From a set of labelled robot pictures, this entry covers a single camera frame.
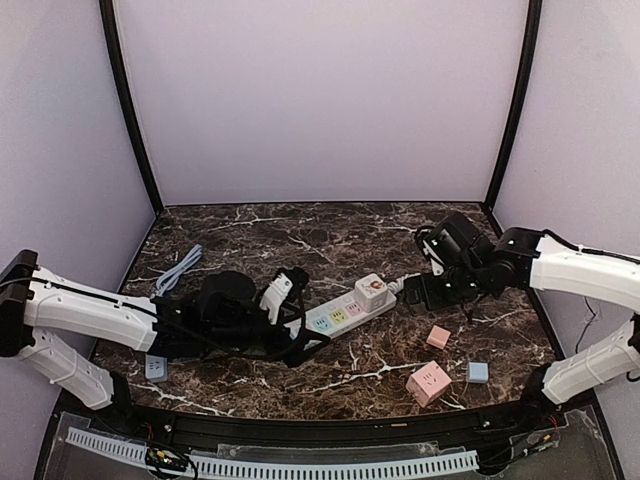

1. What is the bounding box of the white power strip cable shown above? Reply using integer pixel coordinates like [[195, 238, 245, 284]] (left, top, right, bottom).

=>
[[389, 274, 421, 296]]

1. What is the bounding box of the white cube socket adapter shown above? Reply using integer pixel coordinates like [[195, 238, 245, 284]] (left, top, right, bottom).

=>
[[354, 279, 388, 313]]

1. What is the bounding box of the large pink cube adapter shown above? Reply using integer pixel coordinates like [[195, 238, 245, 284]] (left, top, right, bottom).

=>
[[406, 361, 452, 408]]

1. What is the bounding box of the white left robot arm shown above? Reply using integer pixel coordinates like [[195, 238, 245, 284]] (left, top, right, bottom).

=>
[[1, 250, 330, 413]]

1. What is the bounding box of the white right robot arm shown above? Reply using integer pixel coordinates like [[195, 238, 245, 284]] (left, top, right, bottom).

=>
[[401, 212, 639, 409]]

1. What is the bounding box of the blue small power strip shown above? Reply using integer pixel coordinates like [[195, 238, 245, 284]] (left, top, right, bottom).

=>
[[145, 355, 168, 383]]

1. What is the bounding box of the small pink cube adapter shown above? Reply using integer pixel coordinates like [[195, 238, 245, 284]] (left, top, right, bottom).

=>
[[427, 325, 451, 350]]

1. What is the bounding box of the small blue cube adapter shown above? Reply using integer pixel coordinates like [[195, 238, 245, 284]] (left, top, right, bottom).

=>
[[466, 362, 489, 384]]

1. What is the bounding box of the small circuit board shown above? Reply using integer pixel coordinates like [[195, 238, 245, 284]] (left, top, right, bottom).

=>
[[144, 447, 190, 473]]

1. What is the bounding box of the blue power strip cable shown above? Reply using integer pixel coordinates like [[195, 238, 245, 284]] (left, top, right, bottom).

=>
[[155, 243, 204, 294]]

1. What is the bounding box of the black front table rail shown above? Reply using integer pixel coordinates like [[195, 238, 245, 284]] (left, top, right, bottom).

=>
[[110, 402, 526, 451]]

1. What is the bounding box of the white slotted cable duct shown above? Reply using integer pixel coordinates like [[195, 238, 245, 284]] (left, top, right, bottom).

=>
[[65, 427, 479, 479]]

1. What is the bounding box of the right black frame post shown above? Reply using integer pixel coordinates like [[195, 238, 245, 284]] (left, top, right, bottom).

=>
[[483, 0, 543, 211]]

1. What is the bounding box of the black frame post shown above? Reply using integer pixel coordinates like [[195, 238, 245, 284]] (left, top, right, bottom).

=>
[[483, 0, 543, 211], [98, 0, 164, 216]]

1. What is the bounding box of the left black frame post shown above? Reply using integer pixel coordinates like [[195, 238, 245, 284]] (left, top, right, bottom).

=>
[[98, 0, 164, 216]]

